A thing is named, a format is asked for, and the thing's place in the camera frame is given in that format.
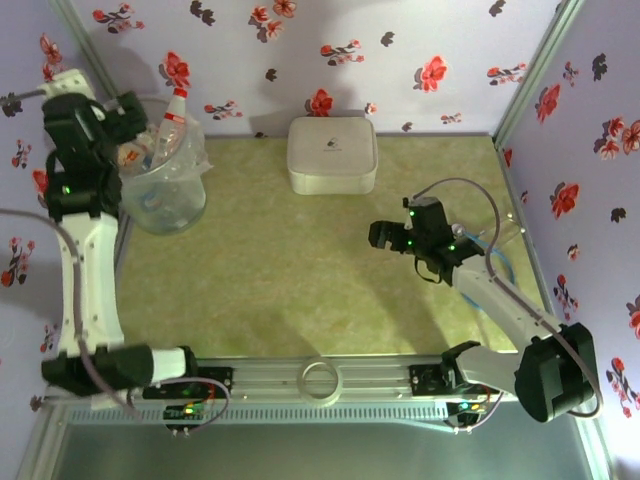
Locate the orange label red cap bottle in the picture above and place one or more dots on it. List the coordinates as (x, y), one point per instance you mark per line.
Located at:
(131, 156)

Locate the white bottle with red cap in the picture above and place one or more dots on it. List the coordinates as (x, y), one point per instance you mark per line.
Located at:
(175, 112)

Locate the clear plastic trash bin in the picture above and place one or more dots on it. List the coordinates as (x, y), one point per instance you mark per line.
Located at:
(170, 210)

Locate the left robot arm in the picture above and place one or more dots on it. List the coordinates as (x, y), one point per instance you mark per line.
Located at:
(90, 280)

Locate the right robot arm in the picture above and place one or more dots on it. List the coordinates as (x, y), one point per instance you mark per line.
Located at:
(500, 305)

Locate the clear plastic bin liner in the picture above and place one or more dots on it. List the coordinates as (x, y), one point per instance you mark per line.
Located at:
(197, 150)

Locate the clear acrylic holder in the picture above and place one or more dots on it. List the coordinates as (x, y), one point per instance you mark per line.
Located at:
(515, 225)

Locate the white zippered case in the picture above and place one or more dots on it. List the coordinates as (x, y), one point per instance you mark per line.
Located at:
(330, 150)

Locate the clear tape roll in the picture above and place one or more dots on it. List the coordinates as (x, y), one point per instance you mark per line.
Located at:
(302, 387)

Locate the white paper label card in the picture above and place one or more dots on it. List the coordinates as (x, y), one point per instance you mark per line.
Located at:
(102, 404)

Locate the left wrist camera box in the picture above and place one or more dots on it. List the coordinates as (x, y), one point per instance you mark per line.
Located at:
(67, 84)

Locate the aluminium frame post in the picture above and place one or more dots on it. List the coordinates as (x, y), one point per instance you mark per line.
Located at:
(75, 30)
(537, 70)

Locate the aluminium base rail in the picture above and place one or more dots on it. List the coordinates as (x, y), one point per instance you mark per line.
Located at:
(270, 380)

